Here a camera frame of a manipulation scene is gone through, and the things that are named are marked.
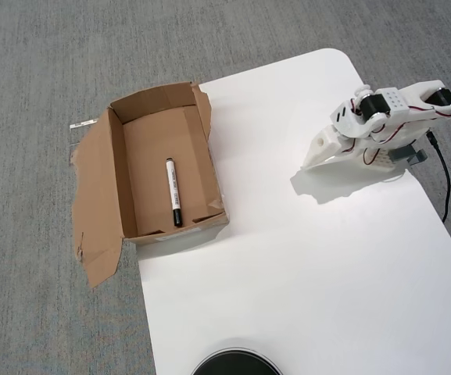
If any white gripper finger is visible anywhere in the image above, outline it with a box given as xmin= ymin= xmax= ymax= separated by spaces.
xmin=300 ymin=149 xmax=331 ymax=172
xmin=311 ymin=152 xmax=357 ymax=171

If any black round disc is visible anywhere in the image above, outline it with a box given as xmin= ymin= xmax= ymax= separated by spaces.
xmin=191 ymin=347 xmax=283 ymax=375

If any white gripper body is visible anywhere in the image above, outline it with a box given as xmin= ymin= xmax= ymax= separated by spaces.
xmin=310 ymin=123 xmax=358 ymax=158

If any black power cable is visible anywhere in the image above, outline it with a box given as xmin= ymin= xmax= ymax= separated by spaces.
xmin=426 ymin=131 xmax=451 ymax=223

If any open brown cardboard box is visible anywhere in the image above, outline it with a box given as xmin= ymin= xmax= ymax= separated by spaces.
xmin=70 ymin=80 xmax=231 ymax=289

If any grey table clamp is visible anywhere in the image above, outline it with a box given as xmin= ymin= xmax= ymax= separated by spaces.
xmin=389 ymin=147 xmax=428 ymax=167

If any white marker pen black cap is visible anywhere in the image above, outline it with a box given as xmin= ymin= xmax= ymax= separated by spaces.
xmin=165 ymin=157 xmax=184 ymax=228

